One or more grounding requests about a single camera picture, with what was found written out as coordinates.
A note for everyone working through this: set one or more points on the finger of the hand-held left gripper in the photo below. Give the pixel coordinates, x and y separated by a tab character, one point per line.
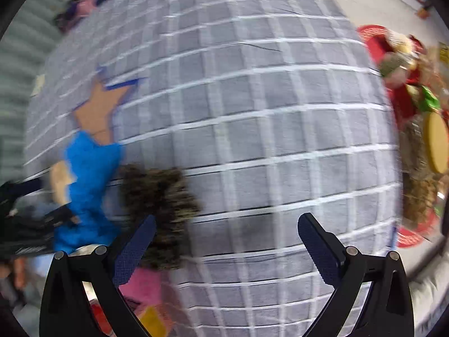
24	186
59	214

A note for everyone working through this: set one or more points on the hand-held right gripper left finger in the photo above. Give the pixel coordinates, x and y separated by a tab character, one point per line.
135	251

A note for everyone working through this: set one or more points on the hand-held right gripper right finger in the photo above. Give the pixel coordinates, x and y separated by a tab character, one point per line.
319	252

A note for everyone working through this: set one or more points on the pink foam sponge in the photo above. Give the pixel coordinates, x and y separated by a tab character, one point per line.
147	288

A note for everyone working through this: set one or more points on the blue crinkled cloth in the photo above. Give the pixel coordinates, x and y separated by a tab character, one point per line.
87	182

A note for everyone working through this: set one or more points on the leopard print scrunchie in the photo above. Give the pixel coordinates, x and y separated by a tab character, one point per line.
158	200

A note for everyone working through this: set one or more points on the red box with yellow top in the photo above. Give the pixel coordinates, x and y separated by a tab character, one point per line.
153	323

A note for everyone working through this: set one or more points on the white cushion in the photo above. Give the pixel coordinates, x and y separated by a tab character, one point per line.
429	298

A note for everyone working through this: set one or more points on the grey checked tablecloth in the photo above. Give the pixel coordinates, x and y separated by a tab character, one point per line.
263	130

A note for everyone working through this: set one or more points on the yellow round disc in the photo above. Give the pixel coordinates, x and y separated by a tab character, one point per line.
435	144

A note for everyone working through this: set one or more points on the green wrapper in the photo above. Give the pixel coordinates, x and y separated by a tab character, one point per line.
430	99

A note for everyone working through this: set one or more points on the pink and purple toy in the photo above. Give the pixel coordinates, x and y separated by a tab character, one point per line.
87	5

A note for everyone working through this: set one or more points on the red and white plush toy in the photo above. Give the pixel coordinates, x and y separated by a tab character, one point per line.
398	56

